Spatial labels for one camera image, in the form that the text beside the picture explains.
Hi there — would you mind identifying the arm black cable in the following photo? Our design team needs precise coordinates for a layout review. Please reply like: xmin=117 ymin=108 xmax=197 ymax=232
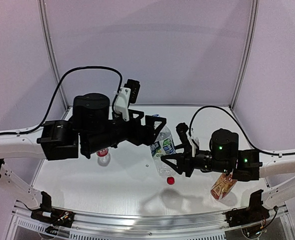
xmin=189 ymin=105 xmax=295 ymax=156
xmin=0 ymin=66 xmax=123 ymax=137

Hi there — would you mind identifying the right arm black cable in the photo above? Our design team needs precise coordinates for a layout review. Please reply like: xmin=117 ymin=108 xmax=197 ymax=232
xmin=189 ymin=105 xmax=295 ymax=156

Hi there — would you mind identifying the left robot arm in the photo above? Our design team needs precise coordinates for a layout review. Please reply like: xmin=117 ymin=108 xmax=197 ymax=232
xmin=0 ymin=93 xmax=167 ymax=212

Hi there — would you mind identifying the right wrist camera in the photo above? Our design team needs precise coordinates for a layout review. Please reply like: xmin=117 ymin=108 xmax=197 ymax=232
xmin=175 ymin=122 xmax=200 ymax=158

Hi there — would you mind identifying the amber tea bottle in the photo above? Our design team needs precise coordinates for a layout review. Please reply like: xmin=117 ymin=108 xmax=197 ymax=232
xmin=210 ymin=173 xmax=237 ymax=200

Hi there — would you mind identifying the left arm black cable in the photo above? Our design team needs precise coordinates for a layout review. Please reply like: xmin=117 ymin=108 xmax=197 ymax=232
xmin=0 ymin=66 xmax=123 ymax=137

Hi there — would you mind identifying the aluminium frame post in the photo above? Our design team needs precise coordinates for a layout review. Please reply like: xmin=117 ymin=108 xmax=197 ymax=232
xmin=38 ymin=0 xmax=70 ymax=111
xmin=229 ymin=0 xmax=260 ymax=111

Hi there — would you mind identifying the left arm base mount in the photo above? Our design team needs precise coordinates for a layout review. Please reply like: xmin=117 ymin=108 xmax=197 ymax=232
xmin=30 ymin=191 xmax=75 ymax=235

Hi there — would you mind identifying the clear bottle green blue label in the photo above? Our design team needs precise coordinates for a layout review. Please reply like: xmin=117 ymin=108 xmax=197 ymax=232
xmin=149 ymin=126 xmax=176 ymax=178

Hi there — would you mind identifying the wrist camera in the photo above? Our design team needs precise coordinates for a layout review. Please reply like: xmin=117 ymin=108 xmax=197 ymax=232
xmin=175 ymin=122 xmax=200 ymax=158
xmin=112 ymin=79 xmax=141 ymax=122

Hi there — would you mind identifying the right aluminium frame post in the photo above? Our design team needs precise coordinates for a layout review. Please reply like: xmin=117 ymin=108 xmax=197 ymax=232
xmin=229 ymin=0 xmax=260 ymax=111

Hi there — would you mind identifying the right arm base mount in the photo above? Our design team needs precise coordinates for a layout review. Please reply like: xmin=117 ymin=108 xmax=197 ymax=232
xmin=224 ymin=189 xmax=270 ymax=228

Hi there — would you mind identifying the clear bottle red label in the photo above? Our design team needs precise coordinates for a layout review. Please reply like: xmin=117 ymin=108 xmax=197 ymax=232
xmin=96 ymin=148 xmax=111 ymax=167

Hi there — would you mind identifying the left aluminium frame post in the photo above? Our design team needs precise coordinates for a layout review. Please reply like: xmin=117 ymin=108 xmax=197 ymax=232
xmin=38 ymin=0 xmax=70 ymax=111

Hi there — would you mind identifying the red bottle cap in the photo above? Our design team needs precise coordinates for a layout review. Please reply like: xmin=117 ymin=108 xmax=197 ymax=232
xmin=166 ymin=176 xmax=175 ymax=185

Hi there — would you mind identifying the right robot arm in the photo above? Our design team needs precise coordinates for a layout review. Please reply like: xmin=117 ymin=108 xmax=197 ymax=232
xmin=161 ymin=128 xmax=295 ymax=209

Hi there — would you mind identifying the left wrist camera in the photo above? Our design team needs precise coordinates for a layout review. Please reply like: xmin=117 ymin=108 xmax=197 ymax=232
xmin=112 ymin=79 xmax=141 ymax=122

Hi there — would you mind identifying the aluminium front rail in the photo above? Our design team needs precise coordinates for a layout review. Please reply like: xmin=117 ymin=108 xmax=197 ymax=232
xmin=5 ymin=205 xmax=295 ymax=240

